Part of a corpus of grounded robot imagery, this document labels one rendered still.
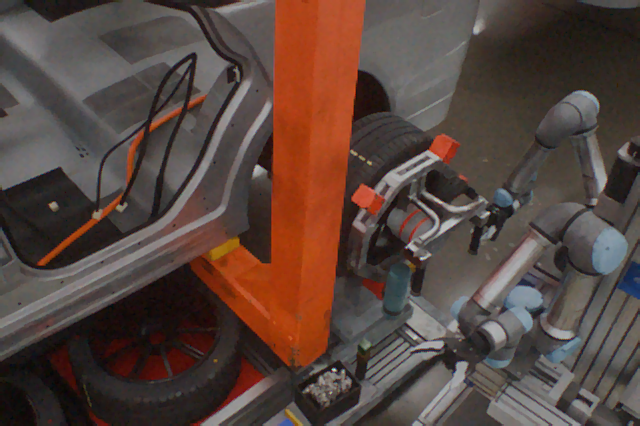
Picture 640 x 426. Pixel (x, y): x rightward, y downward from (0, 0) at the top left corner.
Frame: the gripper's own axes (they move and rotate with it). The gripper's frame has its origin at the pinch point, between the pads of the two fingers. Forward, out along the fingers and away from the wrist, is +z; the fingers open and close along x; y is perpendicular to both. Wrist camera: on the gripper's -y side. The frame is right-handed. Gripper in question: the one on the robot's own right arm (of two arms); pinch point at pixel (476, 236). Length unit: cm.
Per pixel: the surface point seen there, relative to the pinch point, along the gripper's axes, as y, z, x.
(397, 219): 6.2, 21.2, -23.7
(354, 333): -60, 31, -29
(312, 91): 91, 79, -19
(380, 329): -68, 15, -26
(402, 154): 31.5, 16.1, -29.8
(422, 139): 32.5, 4.5, -29.8
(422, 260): 11.8, 36.3, -1.0
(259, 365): -56, 75, -43
